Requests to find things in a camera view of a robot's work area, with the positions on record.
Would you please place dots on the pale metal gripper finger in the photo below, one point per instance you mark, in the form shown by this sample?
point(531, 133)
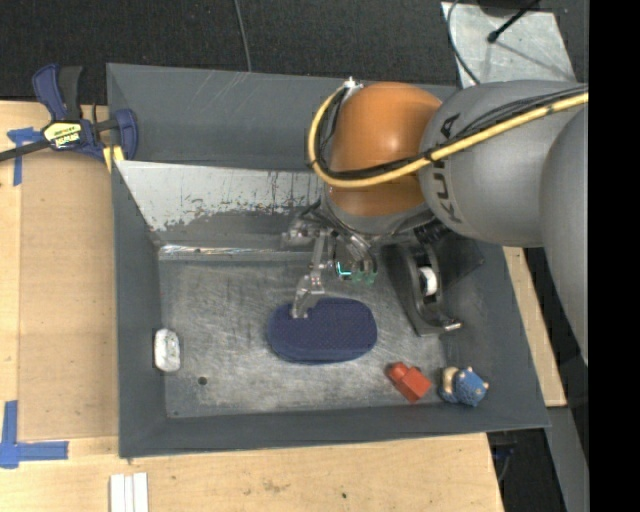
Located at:
point(309, 290)

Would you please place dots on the dark blue oval pad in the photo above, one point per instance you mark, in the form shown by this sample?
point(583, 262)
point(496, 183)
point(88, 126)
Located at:
point(325, 332)

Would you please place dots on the grey metal bin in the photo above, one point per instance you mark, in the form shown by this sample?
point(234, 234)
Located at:
point(225, 320)

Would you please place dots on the red toy block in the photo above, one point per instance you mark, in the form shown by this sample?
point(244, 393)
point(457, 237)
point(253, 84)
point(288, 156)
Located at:
point(410, 382)

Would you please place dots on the white speckled lump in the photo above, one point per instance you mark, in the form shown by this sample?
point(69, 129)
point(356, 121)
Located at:
point(167, 350)

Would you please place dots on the blue and tan toy bear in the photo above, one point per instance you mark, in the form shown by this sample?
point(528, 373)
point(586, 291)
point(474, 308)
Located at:
point(467, 387)

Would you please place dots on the black cylinder on white bracket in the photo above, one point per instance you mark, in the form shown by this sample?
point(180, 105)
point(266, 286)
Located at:
point(428, 280)

